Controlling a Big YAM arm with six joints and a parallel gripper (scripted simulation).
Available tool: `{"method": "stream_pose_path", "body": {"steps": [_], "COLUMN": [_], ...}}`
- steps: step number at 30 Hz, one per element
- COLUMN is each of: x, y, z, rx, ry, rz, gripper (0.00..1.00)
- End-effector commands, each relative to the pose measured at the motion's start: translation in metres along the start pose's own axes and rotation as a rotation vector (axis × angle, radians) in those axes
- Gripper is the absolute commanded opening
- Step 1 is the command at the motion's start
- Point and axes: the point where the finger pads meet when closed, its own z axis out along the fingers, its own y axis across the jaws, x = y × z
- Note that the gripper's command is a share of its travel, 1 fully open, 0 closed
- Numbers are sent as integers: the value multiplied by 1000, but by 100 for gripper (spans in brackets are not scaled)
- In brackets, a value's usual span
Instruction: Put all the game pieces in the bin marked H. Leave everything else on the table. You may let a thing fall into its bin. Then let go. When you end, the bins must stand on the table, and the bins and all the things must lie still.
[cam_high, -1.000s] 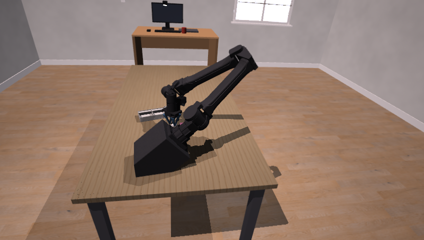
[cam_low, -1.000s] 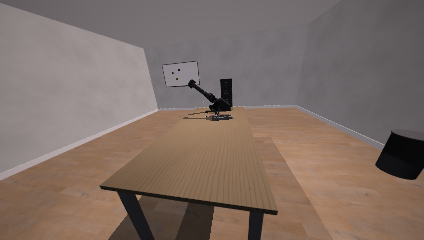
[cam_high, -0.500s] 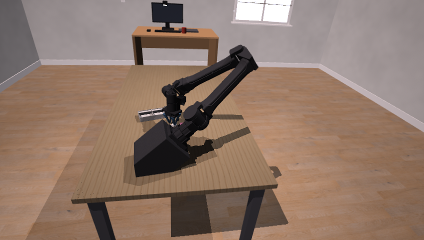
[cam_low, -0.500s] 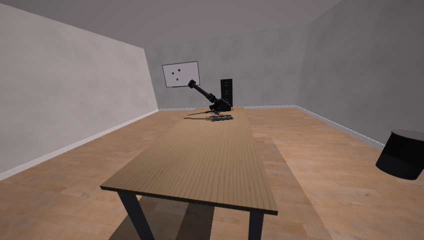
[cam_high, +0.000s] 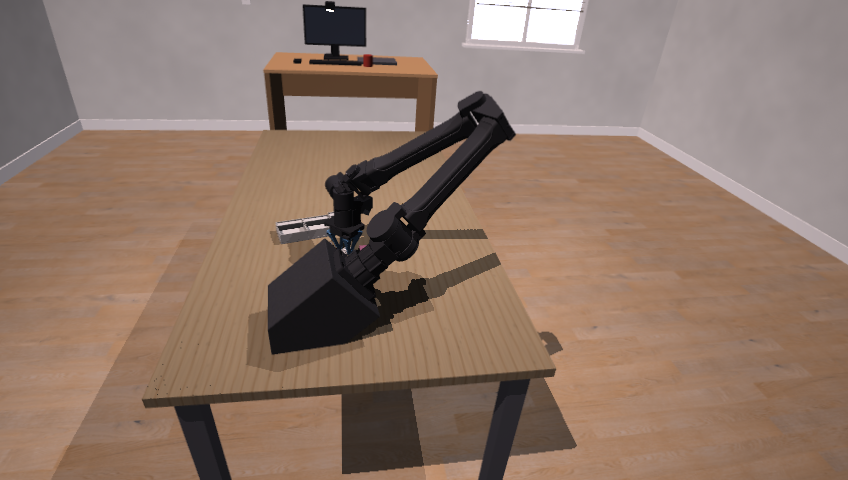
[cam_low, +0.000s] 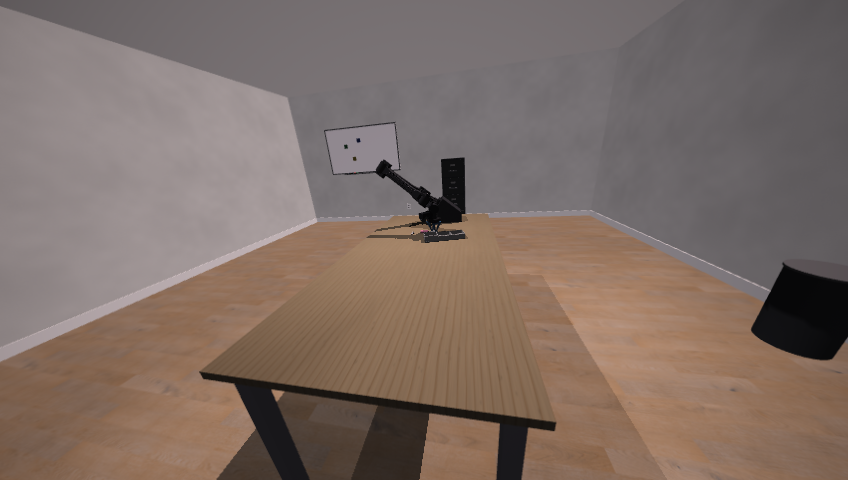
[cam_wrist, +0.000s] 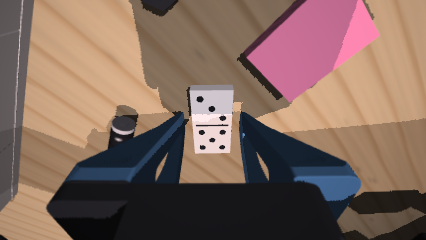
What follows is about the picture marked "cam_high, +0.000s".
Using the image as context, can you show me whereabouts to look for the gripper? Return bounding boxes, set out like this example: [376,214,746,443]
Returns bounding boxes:
[324,207,365,255]

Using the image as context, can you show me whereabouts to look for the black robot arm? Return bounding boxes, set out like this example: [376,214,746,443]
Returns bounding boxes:
[325,91,516,301]

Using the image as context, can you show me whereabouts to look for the dark grey rack of three bins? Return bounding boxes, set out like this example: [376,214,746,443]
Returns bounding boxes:
[275,212,334,244]

